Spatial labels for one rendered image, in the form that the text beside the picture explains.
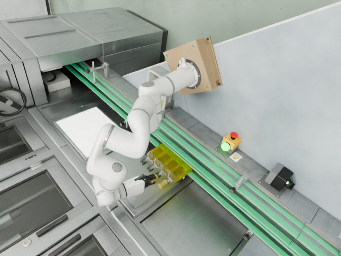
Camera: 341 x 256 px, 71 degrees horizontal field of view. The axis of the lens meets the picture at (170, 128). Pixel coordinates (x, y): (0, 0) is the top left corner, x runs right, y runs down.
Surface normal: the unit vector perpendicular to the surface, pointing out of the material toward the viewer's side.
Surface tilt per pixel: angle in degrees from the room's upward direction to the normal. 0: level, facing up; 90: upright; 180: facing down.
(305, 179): 0
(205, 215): 89
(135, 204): 90
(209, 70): 90
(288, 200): 90
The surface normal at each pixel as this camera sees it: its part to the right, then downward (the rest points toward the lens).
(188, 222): 0.13, -0.75
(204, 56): 0.64, 0.00
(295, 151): -0.71, 0.39
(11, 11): 0.68, 0.56
